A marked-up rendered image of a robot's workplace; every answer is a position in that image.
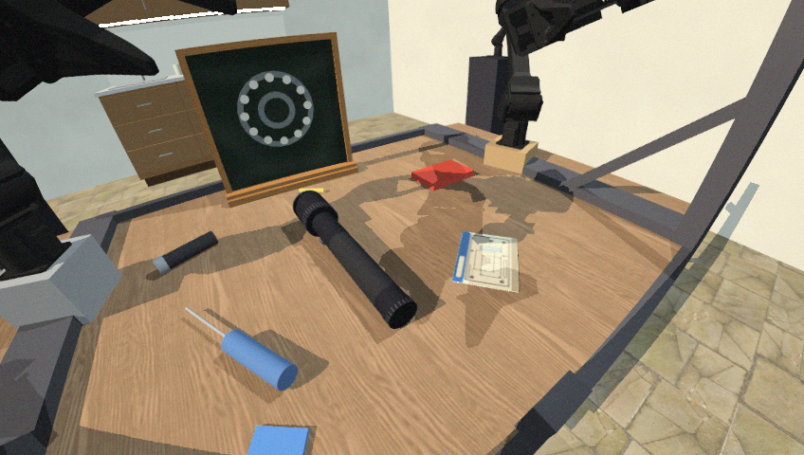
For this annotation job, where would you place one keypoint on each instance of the blue-handled screwdriver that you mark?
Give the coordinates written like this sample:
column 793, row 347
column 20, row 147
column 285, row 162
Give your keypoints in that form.
column 271, row 367

